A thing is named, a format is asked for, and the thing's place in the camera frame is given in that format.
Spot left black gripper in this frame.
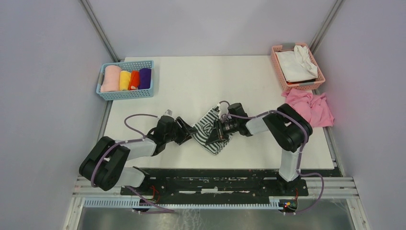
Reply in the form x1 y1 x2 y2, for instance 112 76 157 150
165 116 198 145

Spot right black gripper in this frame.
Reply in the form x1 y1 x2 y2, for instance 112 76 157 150
206 119 238 146

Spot green white striped towel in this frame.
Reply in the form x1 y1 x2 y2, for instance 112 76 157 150
192 106 233 155

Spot purple towel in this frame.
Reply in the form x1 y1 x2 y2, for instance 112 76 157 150
138 68 152 90

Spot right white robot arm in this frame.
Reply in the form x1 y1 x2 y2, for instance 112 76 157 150
203 103 313 196

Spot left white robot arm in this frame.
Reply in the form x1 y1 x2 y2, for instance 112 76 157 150
79 115 197 195

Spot red rolled towel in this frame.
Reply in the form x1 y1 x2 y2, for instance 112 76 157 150
127 70 140 91

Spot yellow rolled towel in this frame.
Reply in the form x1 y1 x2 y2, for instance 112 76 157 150
119 70 131 91

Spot blue plastic basket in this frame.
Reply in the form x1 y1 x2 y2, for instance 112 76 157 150
96 60 155 101

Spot pink rolled towel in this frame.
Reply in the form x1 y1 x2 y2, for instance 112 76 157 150
100 65 122 93

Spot pink crumpled towel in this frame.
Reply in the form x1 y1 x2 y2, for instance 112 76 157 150
281 89 334 127

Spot white folded cloth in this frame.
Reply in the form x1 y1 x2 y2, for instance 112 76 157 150
276 45 318 83

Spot pink plastic basket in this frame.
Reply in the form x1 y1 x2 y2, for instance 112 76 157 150
270 43 326 92

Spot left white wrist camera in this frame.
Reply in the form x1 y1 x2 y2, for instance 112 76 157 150
163 109 172 117

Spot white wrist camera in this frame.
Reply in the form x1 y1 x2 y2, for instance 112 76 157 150
213 103 222 116
163 109 172 117

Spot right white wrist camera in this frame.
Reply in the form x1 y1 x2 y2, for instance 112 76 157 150
213 103 222 116

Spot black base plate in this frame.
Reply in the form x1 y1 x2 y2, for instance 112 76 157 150
120 168 340 205

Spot aluminium frame rails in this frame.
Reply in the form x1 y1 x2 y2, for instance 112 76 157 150
62 95 370 230

